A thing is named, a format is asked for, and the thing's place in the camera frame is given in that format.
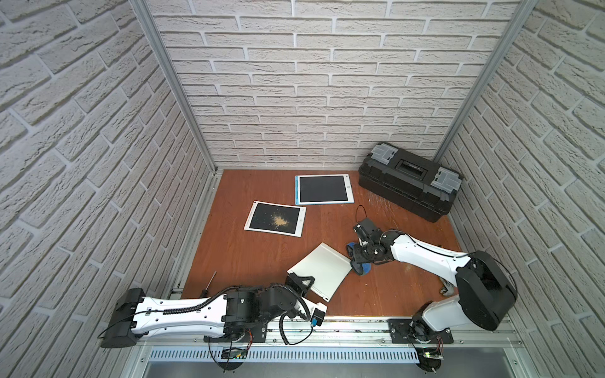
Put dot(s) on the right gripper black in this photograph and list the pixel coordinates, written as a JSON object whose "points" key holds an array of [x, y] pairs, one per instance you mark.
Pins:
{"points": [[357, 257]]}

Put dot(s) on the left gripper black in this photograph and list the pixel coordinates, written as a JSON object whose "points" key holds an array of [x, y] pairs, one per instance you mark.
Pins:
{"points": [[297, 282]]}

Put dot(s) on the blue microfiber cleaning mitt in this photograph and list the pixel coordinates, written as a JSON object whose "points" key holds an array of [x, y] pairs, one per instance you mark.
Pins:
{"points": [[360, 260]]}

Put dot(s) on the white drawing tablet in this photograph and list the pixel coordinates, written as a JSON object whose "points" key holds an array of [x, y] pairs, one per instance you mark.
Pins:
{"points": [[276, 219], [327, 266]]}

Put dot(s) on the blue-edged drawing tablet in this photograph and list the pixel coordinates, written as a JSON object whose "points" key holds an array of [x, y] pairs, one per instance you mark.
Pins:
{"points": [[326, 189]]}

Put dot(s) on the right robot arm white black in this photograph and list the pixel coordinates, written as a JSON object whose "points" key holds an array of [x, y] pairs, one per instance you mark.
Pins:
{"points": [[483, 294]]}

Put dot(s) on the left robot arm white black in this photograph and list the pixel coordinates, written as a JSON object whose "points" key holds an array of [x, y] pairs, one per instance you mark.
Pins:
{"points": [[137, 316]]}

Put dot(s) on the black toolbox grey latches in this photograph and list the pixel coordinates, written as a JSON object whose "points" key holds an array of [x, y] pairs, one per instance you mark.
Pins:
{"points": [[414, 183]]}

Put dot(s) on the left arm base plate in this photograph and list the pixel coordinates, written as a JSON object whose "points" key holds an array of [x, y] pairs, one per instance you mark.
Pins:
{"points": [[254, 332]]}

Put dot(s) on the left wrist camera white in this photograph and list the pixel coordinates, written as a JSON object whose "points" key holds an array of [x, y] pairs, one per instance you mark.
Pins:
{"points": [[318, 314]]}

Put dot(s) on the orange handled pliers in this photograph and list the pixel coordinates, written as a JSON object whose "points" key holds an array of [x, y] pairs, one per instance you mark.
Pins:
{"points": [[448, 288]]}

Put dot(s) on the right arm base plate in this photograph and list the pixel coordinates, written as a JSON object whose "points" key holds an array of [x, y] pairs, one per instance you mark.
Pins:
{"points": [[407, 330]]}

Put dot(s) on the aluminium mounting rail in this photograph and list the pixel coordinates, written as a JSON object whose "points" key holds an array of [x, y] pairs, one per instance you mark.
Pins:
{"points": [[363, 332]]}

